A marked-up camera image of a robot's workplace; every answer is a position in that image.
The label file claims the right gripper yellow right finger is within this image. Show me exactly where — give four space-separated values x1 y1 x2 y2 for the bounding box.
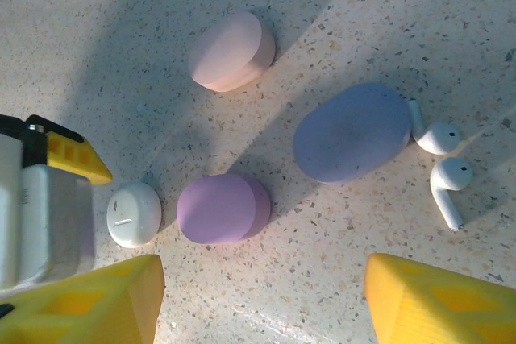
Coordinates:
364 252 516 344

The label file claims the white stemmed earbud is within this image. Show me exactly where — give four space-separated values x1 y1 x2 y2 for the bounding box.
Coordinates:
406 97 463 155
429 157 475 232

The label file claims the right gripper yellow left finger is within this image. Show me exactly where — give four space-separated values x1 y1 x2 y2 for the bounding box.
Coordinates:
0 254 166 344

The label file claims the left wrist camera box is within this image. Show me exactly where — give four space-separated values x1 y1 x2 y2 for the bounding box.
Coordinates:
0 132 97 289

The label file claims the white earbud charging case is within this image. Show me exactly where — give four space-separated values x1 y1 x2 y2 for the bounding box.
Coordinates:
106 181 163 249

